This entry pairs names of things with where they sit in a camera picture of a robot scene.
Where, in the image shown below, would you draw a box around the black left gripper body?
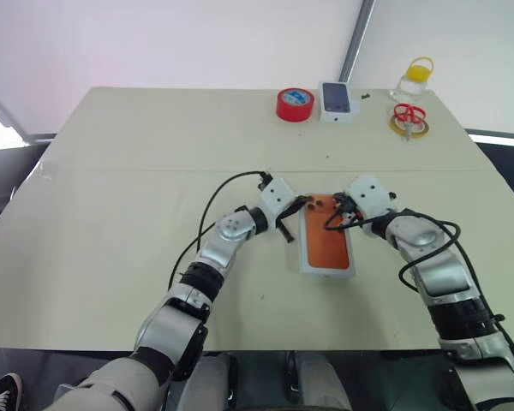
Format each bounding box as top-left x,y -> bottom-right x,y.
275,197 -> 304,228

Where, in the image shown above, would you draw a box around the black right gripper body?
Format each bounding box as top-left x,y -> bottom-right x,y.
338,197 -> 361,223

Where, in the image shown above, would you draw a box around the orange smartphone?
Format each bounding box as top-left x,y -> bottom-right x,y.
303,193 -> 351,270

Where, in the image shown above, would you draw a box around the orange phone box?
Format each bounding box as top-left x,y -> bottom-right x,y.
297,190 -> 357,279

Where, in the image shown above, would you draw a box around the white phone box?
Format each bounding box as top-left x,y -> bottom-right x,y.
318,80 -> 361,125

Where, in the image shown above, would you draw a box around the red tape roll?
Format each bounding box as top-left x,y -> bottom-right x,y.
276,87 -> 316,123

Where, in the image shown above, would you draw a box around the thin yellow tape roll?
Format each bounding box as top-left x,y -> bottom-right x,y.
388,114 -> 433,138

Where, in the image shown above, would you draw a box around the clear jar with yellow lid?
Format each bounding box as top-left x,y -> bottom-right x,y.
389,57 -> 436,102

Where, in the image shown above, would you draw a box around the grey rounded robot thigh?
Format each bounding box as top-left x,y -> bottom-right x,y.
299,359 -> 353,411
179,353 -> 241,411

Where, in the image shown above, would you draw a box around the black and white sneaker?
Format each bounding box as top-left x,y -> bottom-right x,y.
0,372 -> 25,411

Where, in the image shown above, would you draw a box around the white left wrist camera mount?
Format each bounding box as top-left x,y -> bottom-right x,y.
258,176 -> 297,235

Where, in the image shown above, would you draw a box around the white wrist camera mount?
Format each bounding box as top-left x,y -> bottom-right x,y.
258,176 -> 297,235
344,173 -> 391,216

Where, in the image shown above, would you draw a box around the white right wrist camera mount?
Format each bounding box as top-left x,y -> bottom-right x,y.
344,173 -> 391,216

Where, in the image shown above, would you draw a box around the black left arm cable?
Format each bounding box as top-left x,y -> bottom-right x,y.
169,170 -> 275,292

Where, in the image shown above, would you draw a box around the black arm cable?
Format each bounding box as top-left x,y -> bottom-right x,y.
169,170 -> 275,292
325,212 -> 514,365

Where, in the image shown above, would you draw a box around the red handled scissors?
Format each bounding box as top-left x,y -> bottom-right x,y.
392,102 -> 427,141

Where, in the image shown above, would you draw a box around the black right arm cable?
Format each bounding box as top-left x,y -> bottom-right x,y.
325,212 -> 514,365

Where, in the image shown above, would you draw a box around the grey metal frame pole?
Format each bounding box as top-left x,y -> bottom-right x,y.
338,0 -> 377,85

